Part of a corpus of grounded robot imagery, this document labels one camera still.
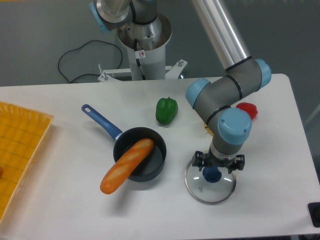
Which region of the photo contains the black cable on floor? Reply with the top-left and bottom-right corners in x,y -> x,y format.
57,39 -> 124,84

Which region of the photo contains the black box at table edge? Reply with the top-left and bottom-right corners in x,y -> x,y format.
307,202 -> 320,228

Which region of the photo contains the yellow plastic basket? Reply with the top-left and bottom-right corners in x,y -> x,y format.
0,101 -> 54,220

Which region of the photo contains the green toy bell pepper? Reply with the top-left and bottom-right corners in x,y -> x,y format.
155,97 -> 178,125

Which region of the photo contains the red toy bell pepper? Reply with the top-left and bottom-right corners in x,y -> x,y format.
236,102 -> 258,120

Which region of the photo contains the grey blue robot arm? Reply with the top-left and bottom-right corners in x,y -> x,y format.
89,0 -> 272,171

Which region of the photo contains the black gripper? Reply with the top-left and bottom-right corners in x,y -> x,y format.
191,151 -> 245,174

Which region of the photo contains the yellow toy bell pepper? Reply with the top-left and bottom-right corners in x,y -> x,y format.
203,123 -> 214,136

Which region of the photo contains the dark saucepan blue handle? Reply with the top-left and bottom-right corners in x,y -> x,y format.
81,104 -> 167,182

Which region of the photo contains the glass pot lid blue knob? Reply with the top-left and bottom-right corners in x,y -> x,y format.
184,156 -> 237,206

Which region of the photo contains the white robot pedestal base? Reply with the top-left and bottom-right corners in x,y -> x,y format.
98,13 -> 188,82

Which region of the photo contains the toy baguette bread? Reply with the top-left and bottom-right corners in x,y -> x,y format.
100,138 -> 155,195

